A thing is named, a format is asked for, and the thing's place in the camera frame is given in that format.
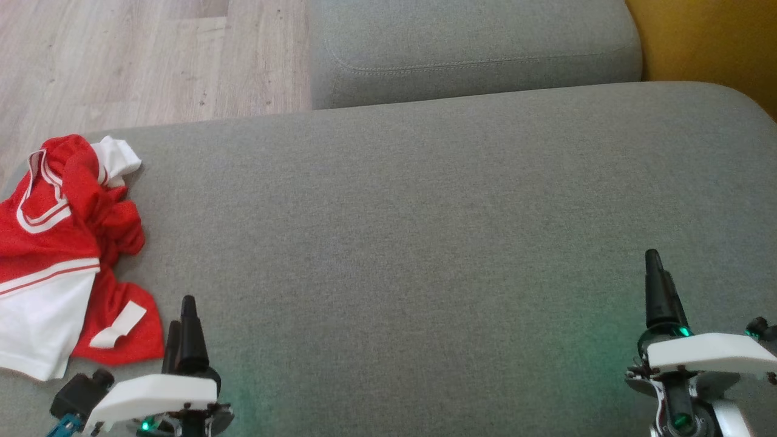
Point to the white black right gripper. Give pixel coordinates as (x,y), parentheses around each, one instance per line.
(704,353)

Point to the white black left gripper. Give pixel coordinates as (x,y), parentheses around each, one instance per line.
(158,394)

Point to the red basketball jersey white sleeves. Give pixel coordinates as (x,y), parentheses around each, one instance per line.
(42,243)

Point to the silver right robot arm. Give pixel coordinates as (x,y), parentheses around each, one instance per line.
(725,420)

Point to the grey sofa seat cushion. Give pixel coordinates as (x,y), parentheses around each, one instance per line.
(425,255)

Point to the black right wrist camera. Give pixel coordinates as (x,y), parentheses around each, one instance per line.
(762,329)

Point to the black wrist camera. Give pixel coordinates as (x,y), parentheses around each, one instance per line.
(79,393)
(762,329)

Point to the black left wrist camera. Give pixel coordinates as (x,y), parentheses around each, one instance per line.
(79,393)

